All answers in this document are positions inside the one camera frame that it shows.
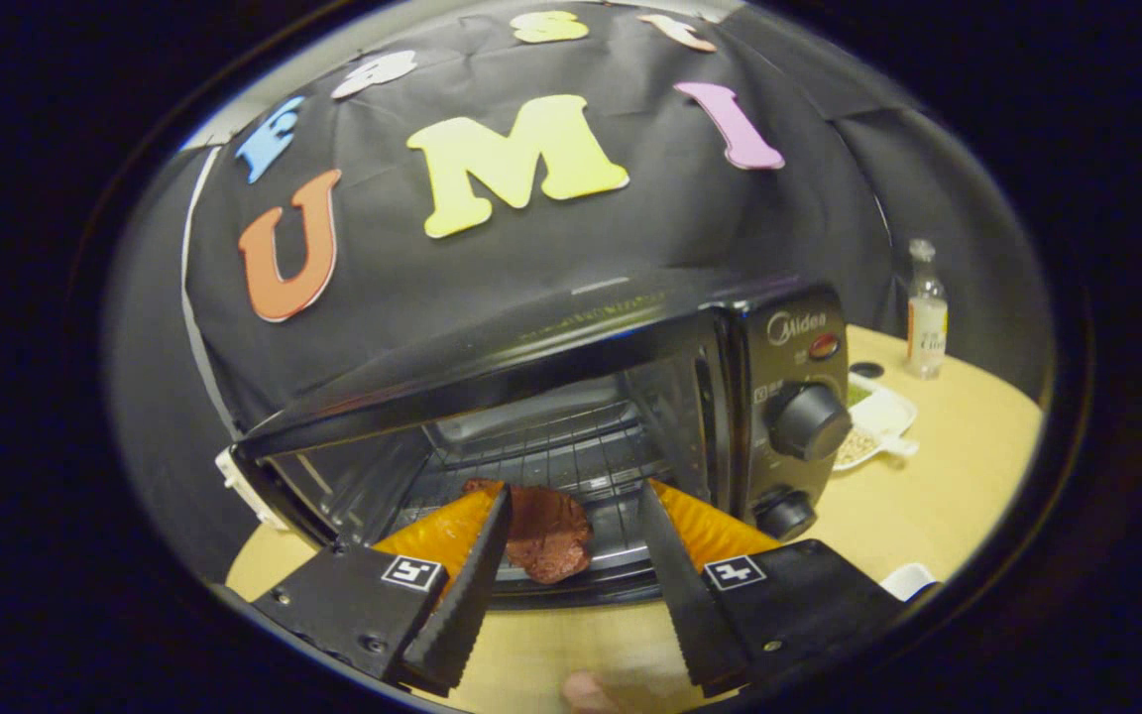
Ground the white divided dish with beans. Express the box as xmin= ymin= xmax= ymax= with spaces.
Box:
xmin=832 ymin=372 xmax=921 ymax=472

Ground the brown meat piece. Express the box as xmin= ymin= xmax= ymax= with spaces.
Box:
xmin=462 ymin=479 xmax=594 ymax=584

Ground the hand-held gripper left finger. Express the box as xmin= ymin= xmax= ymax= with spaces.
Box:
xmin=252 ymin=483 xmax=514 ymax=698

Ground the black toaster oven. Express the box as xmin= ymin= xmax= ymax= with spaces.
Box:
xmin=234 ymin=278 xmax=855 ymax=608

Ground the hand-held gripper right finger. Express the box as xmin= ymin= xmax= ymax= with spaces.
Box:
xmin=637 ymin=478 xmax=904 ymax=698

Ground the clear plastic bottle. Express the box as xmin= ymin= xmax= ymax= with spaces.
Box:
xmin=906 ymin=238 xmax=950 ymax=380

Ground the white toaster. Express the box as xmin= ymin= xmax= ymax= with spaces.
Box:
xmin=215 ymin=446 xmax=289 ymax=532

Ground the white rectangular tray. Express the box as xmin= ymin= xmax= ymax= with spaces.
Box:
xmin=878 ymin=562 xmax=939 ymax=603

